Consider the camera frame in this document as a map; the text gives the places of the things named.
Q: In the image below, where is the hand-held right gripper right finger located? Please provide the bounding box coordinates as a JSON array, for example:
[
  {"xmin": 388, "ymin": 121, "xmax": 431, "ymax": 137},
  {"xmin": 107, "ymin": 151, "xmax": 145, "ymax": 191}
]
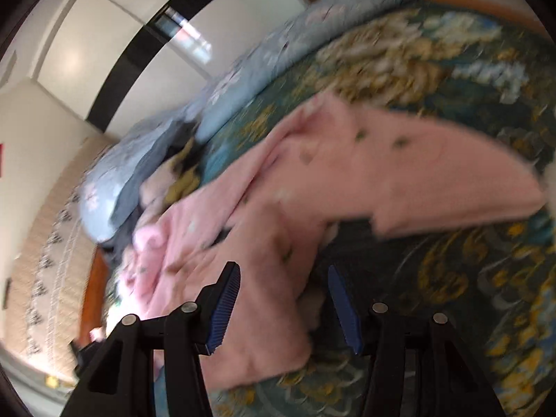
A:
[{"xmin": 328, "ymin": 264, "xmax": 505, "ymax": 417}]

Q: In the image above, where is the dark green floral blanket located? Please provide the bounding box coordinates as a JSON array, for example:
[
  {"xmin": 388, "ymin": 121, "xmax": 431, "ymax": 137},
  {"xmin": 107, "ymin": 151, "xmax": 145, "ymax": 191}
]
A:
[{"xmin": 104, "ymin": 0, "xmax": 556, "ymax": 417}]

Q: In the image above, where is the dark grey cloth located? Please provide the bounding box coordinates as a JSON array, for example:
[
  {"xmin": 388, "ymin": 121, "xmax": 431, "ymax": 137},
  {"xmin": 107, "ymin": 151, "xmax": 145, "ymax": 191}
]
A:
[{"xmin": 109, "ymin": 207, "xmax": 140, "ymax": 267}]

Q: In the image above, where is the mustard yellow cloth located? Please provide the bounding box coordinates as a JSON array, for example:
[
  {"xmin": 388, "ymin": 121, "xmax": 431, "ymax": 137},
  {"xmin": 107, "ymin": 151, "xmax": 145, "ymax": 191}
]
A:
[{"xmin": 163, "ymin": 137, "xmax": 209, "ymax": 203}]

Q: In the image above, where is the light blue floral quilt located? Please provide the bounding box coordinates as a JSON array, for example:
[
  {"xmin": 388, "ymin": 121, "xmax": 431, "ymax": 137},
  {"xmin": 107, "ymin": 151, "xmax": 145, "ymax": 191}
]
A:
[{"xmin": 80, "ymin": 0, "xmax": 424, "ymax": 244}]

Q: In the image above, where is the beige patterned headboard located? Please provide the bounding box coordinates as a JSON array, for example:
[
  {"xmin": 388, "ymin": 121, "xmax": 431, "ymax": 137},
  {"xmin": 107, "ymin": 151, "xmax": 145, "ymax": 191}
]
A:
[{"xmin": 0, "ymin": 134, "xmax": 118, "ymax": 383}]

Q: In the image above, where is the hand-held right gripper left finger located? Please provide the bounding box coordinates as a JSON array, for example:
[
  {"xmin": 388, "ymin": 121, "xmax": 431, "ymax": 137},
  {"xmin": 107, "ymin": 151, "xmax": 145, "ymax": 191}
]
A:
[{"xmin": 60, "ymin": 261, "xmax": 242, "ymax": 417}]

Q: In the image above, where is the pink fleece garment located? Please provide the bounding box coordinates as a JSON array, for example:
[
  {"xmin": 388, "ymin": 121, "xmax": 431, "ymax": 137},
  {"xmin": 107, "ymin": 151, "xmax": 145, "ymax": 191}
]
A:
[{"xmin": 115, "ymin": 93, "xmax": 549, "ymax": 389}]

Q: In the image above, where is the white wardrobe with black stripe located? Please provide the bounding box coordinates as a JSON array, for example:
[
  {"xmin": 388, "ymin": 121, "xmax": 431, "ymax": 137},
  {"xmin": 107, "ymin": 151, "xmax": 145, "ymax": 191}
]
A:
[{"xmin": 37, "ymin": 0, "xmax": 311, "ymax": 133}]

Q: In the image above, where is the pale pink cloth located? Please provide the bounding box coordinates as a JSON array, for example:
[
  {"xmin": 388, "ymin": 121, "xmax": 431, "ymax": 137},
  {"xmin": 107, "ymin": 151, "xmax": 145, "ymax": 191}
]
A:
[{"xmin": 138, "ymin": 169, "xmax": 175, "ymax": 222}]

